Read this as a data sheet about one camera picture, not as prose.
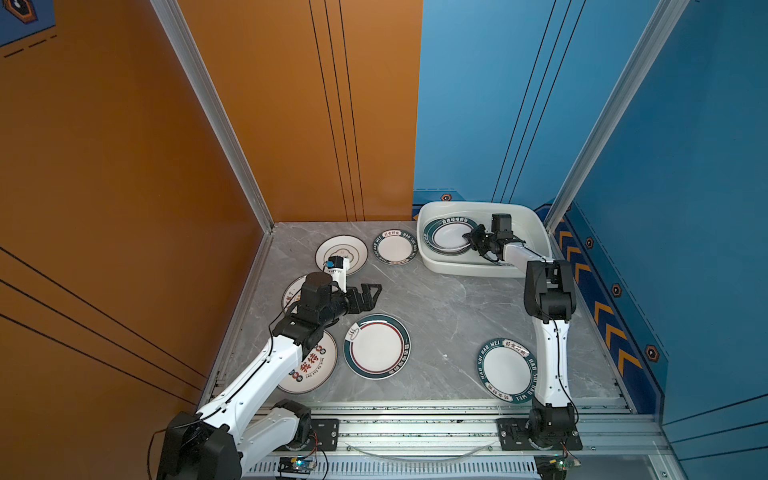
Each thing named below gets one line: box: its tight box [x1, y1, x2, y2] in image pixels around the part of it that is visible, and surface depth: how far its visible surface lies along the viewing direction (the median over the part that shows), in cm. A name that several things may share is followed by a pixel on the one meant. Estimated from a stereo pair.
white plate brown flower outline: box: [315, 234, 369, 276], surface depth 114 cm
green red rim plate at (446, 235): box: [423, 216, 478, 255], surface depth 116 cm
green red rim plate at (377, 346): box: [343, 313, 412, 380], surface depth 90 cm
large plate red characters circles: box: [278, 330, 338, 394], surface depth 84 cm
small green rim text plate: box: [372, 228, 419, 265], surface depth 115 cm
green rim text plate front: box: [477, 337, 538, 404], surface depth 87 cm
